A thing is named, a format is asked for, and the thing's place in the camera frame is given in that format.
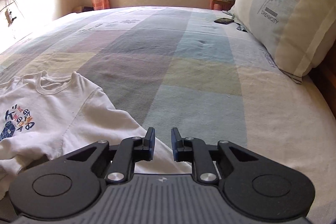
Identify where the wooden nightstand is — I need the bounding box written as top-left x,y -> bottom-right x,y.
209,0 -> 234,11

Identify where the white power strip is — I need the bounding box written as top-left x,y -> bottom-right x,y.
5,9 -> 17,26

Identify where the white printed sweatshirt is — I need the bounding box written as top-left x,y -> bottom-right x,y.
0,70 -> 192,199

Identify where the bed with patchwork sheet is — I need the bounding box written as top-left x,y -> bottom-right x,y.
0,5 -> 336,214

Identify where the small grey cloth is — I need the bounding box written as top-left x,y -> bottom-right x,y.
235,22 -> 249,33

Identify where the tangle of black cables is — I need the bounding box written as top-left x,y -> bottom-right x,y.
0,0 -> 20,13

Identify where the large patchwork pillow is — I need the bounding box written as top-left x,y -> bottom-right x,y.
231,0 -> 336,84

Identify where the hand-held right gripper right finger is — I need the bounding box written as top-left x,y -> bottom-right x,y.
171,127 -> 259,184

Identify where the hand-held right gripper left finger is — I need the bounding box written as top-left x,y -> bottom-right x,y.
66,127 -> 156,184

